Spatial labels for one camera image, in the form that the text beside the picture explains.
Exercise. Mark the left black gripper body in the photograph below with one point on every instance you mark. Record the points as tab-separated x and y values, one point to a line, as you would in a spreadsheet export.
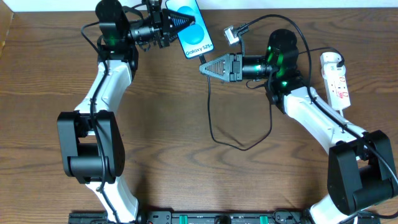
158	27

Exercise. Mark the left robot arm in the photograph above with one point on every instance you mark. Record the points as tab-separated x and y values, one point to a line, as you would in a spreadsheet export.
90	142

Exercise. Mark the white power strip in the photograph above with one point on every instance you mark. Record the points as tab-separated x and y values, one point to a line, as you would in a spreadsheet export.
336	87

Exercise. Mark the blue screen Galaxy smartphone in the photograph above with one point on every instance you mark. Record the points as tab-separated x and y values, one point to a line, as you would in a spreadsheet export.
195	39

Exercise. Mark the white USB charger plug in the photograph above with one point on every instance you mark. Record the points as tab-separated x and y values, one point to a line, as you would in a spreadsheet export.
333	60

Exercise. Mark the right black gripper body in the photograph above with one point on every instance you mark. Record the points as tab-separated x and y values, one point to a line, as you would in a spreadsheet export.
236	67

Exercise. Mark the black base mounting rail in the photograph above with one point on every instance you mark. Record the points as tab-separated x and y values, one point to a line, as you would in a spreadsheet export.
166	217

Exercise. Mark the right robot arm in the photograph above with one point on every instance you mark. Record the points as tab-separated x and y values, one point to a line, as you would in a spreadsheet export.
361	168

